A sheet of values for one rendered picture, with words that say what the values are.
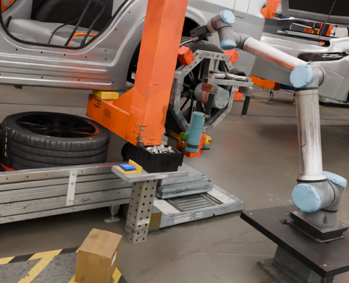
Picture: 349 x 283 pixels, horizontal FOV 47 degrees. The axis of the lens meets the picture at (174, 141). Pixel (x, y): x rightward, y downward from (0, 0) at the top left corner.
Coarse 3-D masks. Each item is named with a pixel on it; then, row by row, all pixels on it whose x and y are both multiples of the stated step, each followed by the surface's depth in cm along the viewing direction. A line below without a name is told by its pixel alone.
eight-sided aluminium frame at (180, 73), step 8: (200, 56) 255; (208, 56) 259; (216, 56) 264; (224, 56) 268; (192, 64) 253; (224, 64) 277; (176, 72) 252; (184, 72) 251; (176, 80) 252; (176, 88) 252; (232, 88) 284; (176, 96) 254; (232, 96) 287; (176, 104) 256; (176, 112) 259; (216, 112) 289; (224, 112) 287; (176, 120) 267; (184, 120) 265; (208, 120) 287; (216, 120) 285; (184, 128) 268; (208, 128) 282
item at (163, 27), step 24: (168, 0) 215; (144, 24) 229; (168, 24) 221; (144, 48) 230; (168, 48) 226; (144, 72) 230; (168, 72) 232; (144, 96) 231; (168, 96) 238; (144, 120) 233; (144, 144) 239
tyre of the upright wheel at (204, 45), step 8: (184, 40) 267; (192, 40) 266; (192, 48) 260; (200, 48) 264; (208, 48) 268; (216, 48) 273; (176, 64) 256; (168, 112) 265; (168, 120) 268; (168, 128) 274; (176, 128) 275
